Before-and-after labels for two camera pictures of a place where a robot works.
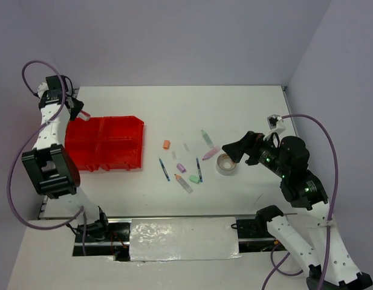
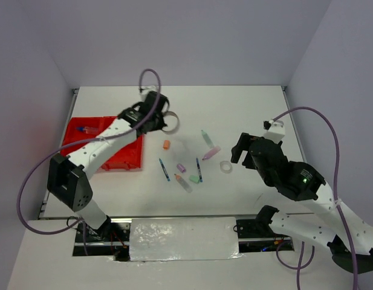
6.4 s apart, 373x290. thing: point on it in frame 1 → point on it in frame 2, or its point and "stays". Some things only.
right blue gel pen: (198, 166) stays
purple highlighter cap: (179, 166) stays
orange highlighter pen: (185, 185) stays
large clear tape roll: (225, 163) → (170, 113)
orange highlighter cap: (166, 144) stays
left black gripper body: (78, 105) → (158, 122)
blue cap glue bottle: (83, 115) → (87, 130)
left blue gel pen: (164, 170) stays
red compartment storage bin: (105, 143) stays
